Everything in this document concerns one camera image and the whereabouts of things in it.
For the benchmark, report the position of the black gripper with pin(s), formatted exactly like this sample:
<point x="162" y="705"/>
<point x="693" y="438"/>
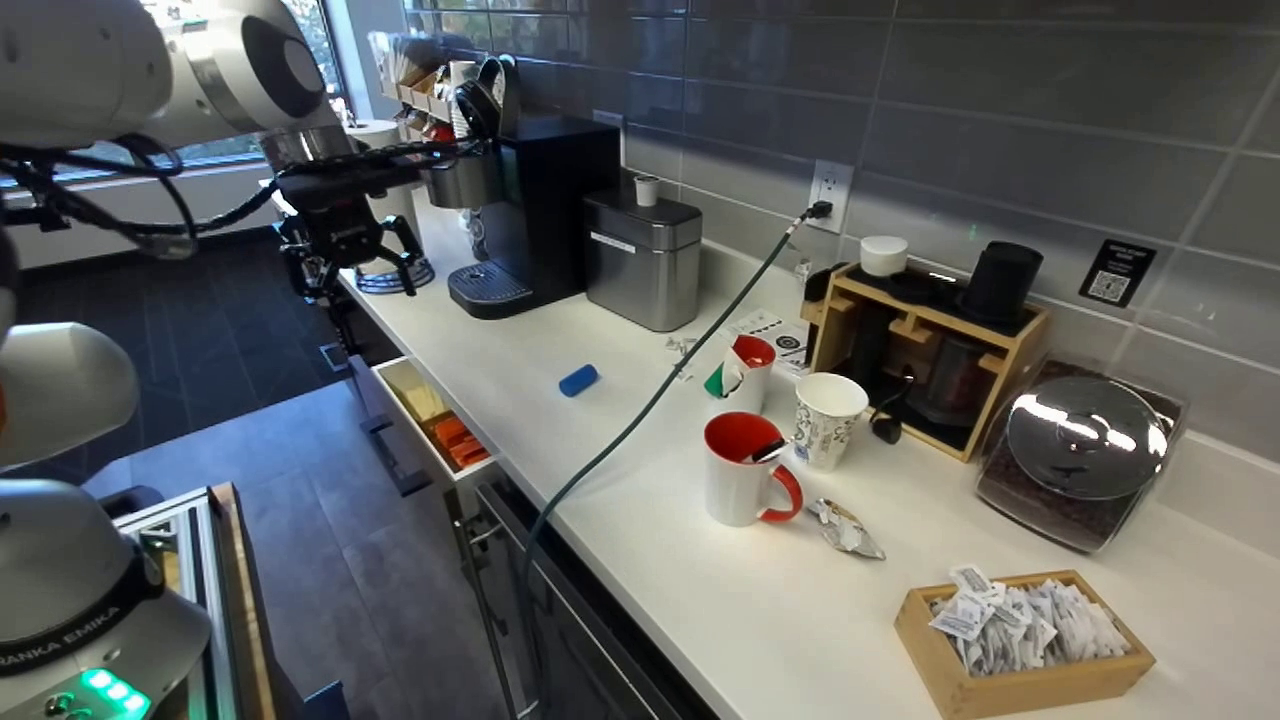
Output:
<point x="331" y="224"/>

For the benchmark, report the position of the dark wooden top drawer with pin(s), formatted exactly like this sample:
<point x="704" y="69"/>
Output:
<point x="439" y="438"/>

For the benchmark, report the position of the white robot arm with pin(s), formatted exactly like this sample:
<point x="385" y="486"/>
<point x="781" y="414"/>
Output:
<point x="85" y="619"/>

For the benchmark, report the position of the black Keurig coffee maker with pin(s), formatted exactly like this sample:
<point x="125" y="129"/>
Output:
<point x="524" y="211"/>

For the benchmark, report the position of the stainless steel canister box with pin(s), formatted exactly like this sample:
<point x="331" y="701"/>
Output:
<point x="640" y="260"/>

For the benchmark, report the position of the small blue block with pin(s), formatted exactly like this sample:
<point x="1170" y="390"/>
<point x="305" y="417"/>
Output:
<point x="577" y="383"/>

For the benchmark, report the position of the small white red cup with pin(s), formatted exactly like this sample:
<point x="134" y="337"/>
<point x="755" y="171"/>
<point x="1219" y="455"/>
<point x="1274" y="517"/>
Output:
<point x="751" y="366"/>

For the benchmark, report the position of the white mug red inside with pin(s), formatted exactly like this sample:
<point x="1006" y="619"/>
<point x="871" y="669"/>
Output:
<point x="746" y="473"/>

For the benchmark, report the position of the lower cabinet drawers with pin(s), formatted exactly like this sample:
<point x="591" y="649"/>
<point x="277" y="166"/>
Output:
<point x="560" y="643"/>

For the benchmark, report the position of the white patterned paper cup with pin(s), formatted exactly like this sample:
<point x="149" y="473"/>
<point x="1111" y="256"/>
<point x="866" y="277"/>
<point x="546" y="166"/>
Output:
<point x="831" y="417"/>

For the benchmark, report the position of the crumpled foil wrapper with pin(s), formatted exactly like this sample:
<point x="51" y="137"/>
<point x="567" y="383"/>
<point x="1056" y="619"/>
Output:
<point x="847" y="531"/>

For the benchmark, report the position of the wooden pod organizer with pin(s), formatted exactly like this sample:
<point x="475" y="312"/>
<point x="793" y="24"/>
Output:
<point x="925" y="366"/>

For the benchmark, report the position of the wooden tray of packets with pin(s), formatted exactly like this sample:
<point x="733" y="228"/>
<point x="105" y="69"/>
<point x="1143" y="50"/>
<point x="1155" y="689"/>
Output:
<point x="1018" y="643"/>

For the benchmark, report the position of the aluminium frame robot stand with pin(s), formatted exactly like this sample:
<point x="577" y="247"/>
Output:
<point x="206" y="558"/>

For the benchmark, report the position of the white wall outlet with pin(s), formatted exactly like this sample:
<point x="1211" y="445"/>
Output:
<point x="831" y="184"/>

